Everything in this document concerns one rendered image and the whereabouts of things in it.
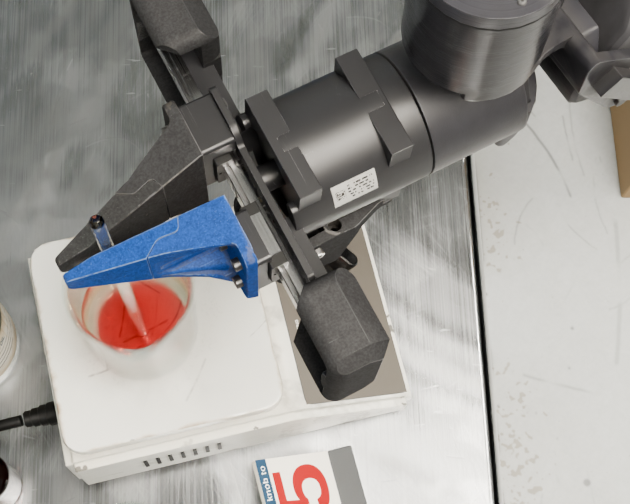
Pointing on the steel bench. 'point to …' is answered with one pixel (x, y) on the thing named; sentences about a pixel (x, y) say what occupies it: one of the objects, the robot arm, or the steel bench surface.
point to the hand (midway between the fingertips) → (139, 237)
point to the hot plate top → (161, 395)
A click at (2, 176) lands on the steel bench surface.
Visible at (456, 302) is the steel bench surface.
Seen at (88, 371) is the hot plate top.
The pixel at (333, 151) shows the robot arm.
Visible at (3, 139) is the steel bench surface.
